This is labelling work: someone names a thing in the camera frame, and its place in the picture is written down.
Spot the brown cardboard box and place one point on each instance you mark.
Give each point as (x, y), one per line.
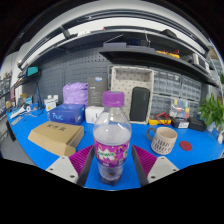
(55, 135)

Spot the green potted plant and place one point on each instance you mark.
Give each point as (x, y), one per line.
(211, 111)

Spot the beige mug with dark pattern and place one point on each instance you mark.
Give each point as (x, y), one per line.
(164, 141)

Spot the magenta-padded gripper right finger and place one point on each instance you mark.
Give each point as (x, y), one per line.
(161, 168)

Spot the dark grey upright box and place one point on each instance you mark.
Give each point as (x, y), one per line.
(96, 90)

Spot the white pegboard tray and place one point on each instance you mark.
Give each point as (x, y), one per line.
(128, 77)

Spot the clear bottle with purple cap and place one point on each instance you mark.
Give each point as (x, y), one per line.
(112, 140)

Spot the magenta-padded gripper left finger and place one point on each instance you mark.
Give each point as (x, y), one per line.
(63, 168)

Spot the tiny white carton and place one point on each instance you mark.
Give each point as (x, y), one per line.
(50, 103)

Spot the clear organizer box coloured parts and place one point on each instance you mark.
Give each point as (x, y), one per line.
(180, 108)

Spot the black box with white label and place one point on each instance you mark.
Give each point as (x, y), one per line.
(180, 123)

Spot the teal desk lamp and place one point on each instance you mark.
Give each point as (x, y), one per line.
(32, 71)

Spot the purple plastic bag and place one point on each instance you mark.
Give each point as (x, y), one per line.
(75, 94)

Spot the yellow multimeter with leads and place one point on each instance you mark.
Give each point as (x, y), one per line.
(158, 120)

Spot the black wall shelf unit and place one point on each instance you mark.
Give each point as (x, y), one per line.
(133, 53)

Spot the grey small-parts drawer cabinet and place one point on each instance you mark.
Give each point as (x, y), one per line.
(191, 88)
(165, 86)

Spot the flat round red coaster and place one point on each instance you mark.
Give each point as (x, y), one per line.
(186, 145)

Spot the blue cardboard box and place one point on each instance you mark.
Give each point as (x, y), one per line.
(66, 114)

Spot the black rectangular case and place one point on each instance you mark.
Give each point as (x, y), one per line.
(140, 104)

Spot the flat black case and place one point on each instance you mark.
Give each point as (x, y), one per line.
(196, 124)

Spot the small white box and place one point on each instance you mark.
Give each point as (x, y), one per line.
(92, 115)

